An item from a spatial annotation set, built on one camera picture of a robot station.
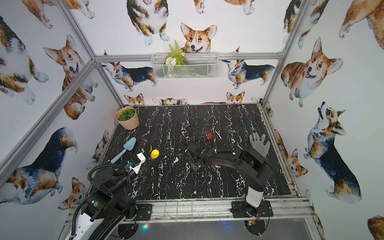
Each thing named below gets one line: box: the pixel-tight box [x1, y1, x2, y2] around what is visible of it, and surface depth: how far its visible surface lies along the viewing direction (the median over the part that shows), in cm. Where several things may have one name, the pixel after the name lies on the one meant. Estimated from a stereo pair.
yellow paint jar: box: [150, 149, 160, 160], surface depth 64 cm
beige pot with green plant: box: [115, 106, 140, 130], surface depth 102 cm
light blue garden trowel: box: [110, 137, 137, 164], surface depth 100 cm
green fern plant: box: [165, 39, 187, 66], surface depth 85 cm
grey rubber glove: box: [249, 132, 271, 157], surface depth 100 cm
